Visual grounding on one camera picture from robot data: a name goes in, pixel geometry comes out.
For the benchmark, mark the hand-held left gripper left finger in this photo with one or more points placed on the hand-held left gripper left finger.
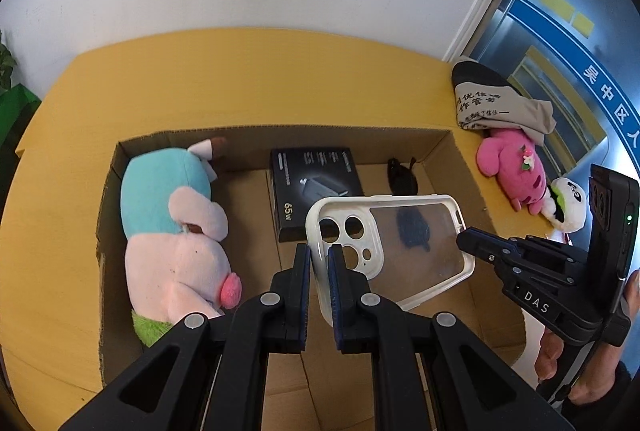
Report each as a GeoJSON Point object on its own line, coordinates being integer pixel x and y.
{"type": "Point", "coordinates": [295, 296]}

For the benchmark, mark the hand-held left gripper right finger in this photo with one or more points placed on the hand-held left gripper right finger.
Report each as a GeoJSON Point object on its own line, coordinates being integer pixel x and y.
{"type": "Point", "coordinates": [336, 296]}

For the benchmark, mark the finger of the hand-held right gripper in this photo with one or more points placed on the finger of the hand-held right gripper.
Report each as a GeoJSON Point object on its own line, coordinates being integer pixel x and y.
{"type": "Point", "coordinates": [482, 243]}

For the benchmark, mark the cardboard box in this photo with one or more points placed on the cardboard box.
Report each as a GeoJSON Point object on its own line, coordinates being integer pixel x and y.
{"type": "Point", "coordinates": [465, 191]}

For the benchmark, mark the clear white phone case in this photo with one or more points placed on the clear white phone case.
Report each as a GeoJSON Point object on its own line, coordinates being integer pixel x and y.
{"type": "Point", "coordinates": [390, 271]}

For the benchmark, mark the black cloth item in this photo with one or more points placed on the black cloth item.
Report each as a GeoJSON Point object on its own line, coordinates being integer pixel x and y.
{"type": "Point", "coordinates": [402, 176]}

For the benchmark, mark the black charger box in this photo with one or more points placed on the black charger box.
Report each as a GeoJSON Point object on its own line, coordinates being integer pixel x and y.
{"type": "Point", "coordinates": [310, 176]}

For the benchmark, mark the teal and pink plush pig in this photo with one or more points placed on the teal and pink plush pig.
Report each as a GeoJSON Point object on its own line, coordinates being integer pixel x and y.
{"type": "Point", "coordinates": [165, 191]}

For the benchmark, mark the person's right forearm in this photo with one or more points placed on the person's right forearm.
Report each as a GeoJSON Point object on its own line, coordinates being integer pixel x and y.
{"type": "Point", "coordinates": [610, 398]}

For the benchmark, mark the person's right hand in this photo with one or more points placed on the person's right hand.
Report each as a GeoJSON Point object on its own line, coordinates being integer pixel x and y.
{"type": "Point", "coordinates": [600, 371]}

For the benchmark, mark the white panda plush toy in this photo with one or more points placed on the white panda plush toy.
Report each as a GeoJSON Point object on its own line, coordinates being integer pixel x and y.
{"type": "Point", "coordinates": [565, 206]}

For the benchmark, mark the pink plush toy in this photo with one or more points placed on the pink plush toy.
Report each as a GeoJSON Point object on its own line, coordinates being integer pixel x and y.
{"type": "Point", "coordinates": [510, 166]}

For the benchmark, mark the grey printed cloth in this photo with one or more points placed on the grey printed cloth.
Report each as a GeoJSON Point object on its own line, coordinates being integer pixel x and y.
{"type": "Point", "coordinates": [485, 106]}

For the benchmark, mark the glass door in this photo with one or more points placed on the glass door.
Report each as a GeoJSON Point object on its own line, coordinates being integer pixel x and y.
{"type": "Point", "coordinates": [550, 76]}

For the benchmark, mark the yellow sticky note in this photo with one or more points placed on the yellow sticky note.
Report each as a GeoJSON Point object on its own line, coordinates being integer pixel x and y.
{"type": "Point", "coordinates": [557, 3]}
{"type": "Point", "coordinates": [583, 22]}

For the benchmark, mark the green tablecloth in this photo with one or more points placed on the green tablecloth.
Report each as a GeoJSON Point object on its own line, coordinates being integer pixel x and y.
{"type": "Point", "coordinates": [15, 121]}

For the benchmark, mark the large green potted plant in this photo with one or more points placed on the large green potted plant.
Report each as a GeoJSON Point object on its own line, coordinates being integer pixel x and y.
{"type": "Point", "coordinates": [6, 61]}

